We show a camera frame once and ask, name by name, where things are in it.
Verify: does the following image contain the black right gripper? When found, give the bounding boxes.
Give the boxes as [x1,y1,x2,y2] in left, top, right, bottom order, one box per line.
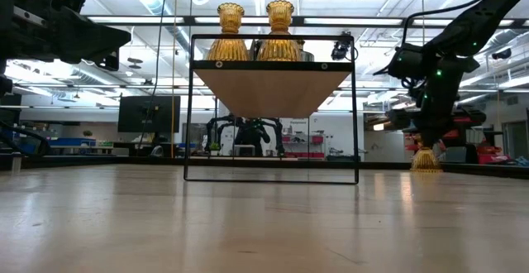
[386,108,488,150]

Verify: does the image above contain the black monitor screen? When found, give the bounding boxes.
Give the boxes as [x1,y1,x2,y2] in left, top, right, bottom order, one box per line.
[117,95,182,133]

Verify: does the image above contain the black table rail frame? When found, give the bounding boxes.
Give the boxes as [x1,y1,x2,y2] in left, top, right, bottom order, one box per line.
[0,152,529,180]

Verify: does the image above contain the red storage bins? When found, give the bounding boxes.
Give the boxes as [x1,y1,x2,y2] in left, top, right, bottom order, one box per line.
[452,115,480,126]

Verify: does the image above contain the wooden shelf riser black frame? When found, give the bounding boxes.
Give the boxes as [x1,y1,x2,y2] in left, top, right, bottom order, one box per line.
[183,32,360,186]

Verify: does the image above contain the black curved cable hose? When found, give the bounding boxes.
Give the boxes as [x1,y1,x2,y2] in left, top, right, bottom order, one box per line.
[0,119,51,157]

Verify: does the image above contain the black overhead rig frame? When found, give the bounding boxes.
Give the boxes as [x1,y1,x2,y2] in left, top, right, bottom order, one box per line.
[84,14,529,28]

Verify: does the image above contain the person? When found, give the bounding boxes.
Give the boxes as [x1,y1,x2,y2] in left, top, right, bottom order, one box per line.
[236,117,272,157]

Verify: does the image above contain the amber ribbed glass candle holder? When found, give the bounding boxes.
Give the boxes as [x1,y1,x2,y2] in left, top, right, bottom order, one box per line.
[410,146,443,174]
[205,2,250,62]
[255,0,303,62]

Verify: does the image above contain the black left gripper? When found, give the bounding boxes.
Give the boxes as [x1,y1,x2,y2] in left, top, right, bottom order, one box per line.
[0,0,132,72]

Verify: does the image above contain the black hanging cable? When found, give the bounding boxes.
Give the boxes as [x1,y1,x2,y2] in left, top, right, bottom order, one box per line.
[137,0,170,152]

